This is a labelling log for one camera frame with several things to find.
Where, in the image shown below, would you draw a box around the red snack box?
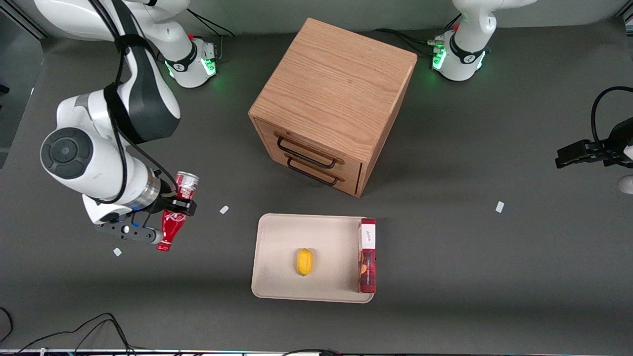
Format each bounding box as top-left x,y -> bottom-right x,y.
358,218 -> 377,294

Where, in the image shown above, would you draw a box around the black base cables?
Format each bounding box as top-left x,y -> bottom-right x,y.
185,7 -> 236,39
371,14 -> 463,56

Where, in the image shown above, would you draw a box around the beige plastic tray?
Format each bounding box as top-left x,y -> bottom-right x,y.
251,213 -> 376,304

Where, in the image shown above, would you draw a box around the black drawer handle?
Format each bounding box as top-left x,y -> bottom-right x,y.
275,133 -> 345,170
285,156 -> 345,187

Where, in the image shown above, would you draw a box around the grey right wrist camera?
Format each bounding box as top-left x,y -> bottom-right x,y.
95,217 -> 162,245

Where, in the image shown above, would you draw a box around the wooden drawer cabinet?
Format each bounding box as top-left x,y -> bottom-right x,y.
248,18 -> 418,198

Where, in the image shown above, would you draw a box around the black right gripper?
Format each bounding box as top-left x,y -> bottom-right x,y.
143,170 -> 198,218

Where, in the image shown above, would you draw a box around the red coke bottle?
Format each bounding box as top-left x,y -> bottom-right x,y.
156,171 -> 200,252

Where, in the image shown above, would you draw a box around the short black table-edge cable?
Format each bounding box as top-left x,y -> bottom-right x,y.
281,348 -> 343,356

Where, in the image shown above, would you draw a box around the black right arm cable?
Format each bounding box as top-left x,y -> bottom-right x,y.
96,0 -> 178,206

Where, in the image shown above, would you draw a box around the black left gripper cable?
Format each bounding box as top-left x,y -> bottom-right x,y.
590,86 -> 633,149

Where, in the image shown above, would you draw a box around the black looped cable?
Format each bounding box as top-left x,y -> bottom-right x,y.
0,307 -> 14,345

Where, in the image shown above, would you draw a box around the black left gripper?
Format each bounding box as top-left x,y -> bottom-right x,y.
555,118 -> 633,169

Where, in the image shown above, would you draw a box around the long black table-edge cable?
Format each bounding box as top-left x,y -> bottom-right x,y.
15,312 -> 137,355

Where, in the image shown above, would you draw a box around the black left base cables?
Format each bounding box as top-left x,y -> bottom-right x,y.
371,14 -> 463,56

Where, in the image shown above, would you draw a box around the black right base cables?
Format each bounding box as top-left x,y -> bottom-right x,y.
185,7 -> 236,39

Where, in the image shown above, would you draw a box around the yellow lemon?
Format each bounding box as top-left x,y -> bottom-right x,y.
296,248 -> 315,277

